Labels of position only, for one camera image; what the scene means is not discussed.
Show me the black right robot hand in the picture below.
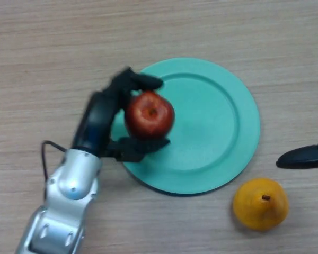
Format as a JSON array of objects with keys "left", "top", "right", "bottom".
[{"left": 276, "top": 142, "right": 318, "bottom": 169}]

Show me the green round plate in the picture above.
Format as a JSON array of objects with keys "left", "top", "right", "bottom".
[{"left": 111, "top": 57, "right": 260, "bottom": 197}]

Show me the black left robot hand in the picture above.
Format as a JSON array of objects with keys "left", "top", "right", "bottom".
[{"left": 70, "top": 66, "right": 172, "bottom": 162}]

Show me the yellow pear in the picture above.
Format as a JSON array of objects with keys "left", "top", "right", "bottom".
[{"left": 233, "top": 177, "right": 290, "bottom": 231}]

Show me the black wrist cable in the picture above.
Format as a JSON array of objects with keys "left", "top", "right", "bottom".
[{"left": 40, "top": 140, "right": 67, "bottom": 183}]

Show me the red apple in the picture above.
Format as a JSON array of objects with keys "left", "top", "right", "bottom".
[{"left": 124, "top": 91, "right": 175, "bottom": 140}]

